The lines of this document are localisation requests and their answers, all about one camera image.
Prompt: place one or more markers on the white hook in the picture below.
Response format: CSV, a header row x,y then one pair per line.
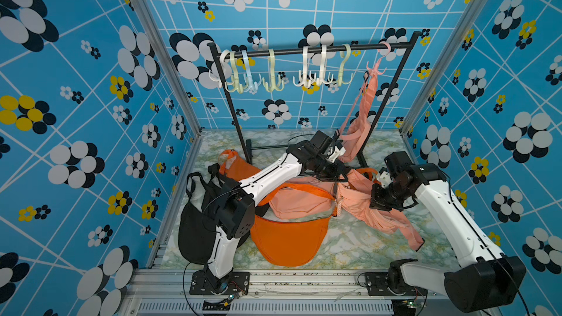
x,y
226,68
305,77
320,77

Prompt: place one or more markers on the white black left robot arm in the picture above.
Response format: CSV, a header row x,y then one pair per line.
x,y
299,159

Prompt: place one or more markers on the white hook leftmost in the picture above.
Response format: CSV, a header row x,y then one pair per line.
x,y
226,68

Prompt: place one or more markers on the pink hook rightmost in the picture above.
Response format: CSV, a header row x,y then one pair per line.
x,y
374,72

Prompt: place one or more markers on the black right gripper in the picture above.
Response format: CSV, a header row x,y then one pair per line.
x,y
376,201

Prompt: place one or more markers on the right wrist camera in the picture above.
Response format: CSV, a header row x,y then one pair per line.
x,y
384,178

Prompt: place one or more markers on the black clothes rack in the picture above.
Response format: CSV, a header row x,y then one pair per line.
x,y
327,106

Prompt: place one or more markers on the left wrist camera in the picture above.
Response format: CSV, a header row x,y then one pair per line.
x,y
335,150

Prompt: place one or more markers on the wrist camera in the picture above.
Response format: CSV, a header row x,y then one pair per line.
x,y
384,178
335,150

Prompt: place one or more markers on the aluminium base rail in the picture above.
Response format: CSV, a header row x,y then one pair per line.
x,y
280,292

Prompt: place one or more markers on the orange bag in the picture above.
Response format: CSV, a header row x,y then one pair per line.
x,y
237,164
290,242
368,173

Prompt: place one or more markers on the black bag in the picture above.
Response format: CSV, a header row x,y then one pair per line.
x,y
216,207

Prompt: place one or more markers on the aluminium corner post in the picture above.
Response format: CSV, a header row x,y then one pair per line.
x,y
148,22
466,21

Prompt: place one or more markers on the aluminium corner post left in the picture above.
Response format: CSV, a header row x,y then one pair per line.
x,y
148,22

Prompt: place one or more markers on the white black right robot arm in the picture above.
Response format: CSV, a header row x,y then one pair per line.
x,y
486,277

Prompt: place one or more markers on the light blue hook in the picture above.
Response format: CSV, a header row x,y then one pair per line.
x,y
251,85

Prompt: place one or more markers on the pink bag large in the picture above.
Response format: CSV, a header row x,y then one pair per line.
x,y
354,197

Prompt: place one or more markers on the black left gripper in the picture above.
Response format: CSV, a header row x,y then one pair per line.
x,y
338,167

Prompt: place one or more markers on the aluminium corner post right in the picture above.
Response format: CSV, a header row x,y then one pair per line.
x,y
466,21

